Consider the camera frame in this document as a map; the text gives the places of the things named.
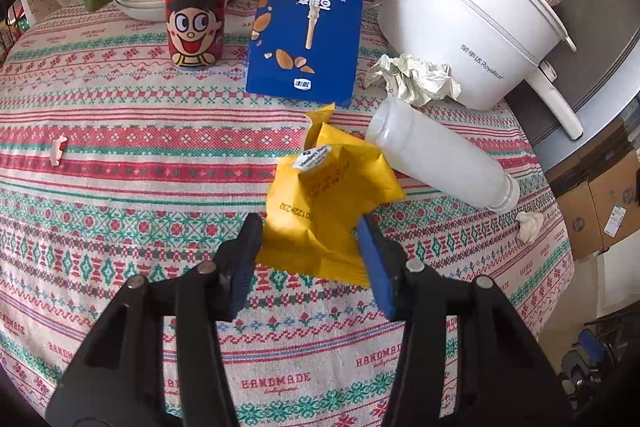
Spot white opaque plastic bottle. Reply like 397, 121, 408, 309
366, 98, 520, 215

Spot small white paper wad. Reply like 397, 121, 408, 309
515, 211, 544, 244

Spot stacked white plates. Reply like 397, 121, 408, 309
114, 0, 231, 22

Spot cardboard box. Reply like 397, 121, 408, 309
547, 144, 639, 260

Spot silver refrigerator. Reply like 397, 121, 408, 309
506, 0, 639, 170

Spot crumpled pale green paper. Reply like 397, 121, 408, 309
363, 53, 462, 108

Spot blue biscuit stick box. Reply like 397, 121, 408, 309
245, 0, 363, 107

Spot red cartoon drink can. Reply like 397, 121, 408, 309
166, 0, 226, 69

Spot small white plastic scrap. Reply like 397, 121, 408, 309
50, 134, 67, 167

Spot yellow snack wrapper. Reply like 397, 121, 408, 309
257, 104, 406, 287

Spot white electric cooking pot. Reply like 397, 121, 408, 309
378, 0, 584, 140

